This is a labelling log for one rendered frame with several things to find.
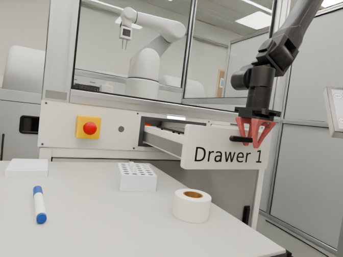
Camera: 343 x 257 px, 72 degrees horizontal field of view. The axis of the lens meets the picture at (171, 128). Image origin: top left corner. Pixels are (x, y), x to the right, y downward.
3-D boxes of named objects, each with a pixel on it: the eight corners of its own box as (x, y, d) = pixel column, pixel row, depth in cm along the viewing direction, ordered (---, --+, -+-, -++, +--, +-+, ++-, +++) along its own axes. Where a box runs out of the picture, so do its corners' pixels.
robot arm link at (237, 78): (274, 35, 59) (294, 59, 62) (244, 45, 69) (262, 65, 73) (249, 74, 57) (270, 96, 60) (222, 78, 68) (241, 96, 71)
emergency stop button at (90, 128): (96, 135, 73) (97, 122, 73) (82, 134, 72) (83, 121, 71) (95, 134, 76) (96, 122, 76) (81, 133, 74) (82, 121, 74)
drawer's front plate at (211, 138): (267, 169, 71) (272, 133, 70) (183, 169, 58) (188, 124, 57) (262, 168, 73) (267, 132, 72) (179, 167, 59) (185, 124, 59)
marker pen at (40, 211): (47, 223, 36) (48, 213, 36) (34, 225, 35) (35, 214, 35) (41, 193, 48) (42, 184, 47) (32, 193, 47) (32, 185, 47)
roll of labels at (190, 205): (210, 225, 42) (213, 203, 42) (171, 220, 42) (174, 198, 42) (206, 210, 49) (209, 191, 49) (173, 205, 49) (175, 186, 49)
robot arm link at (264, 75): (263, 60, 57) (281, 65, 59) (245, 65, 63) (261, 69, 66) (259, 89, 58) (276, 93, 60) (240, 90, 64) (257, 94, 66)
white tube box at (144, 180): (155, 191, 56) (157, 176, 56) (119, 191, 54) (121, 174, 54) (146, 177, 68) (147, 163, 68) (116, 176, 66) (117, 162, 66)
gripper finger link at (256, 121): (250, 145, 67) (256, 112, 66) (272, 150, 60) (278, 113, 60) (232, 144, 63) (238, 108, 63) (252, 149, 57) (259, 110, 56)
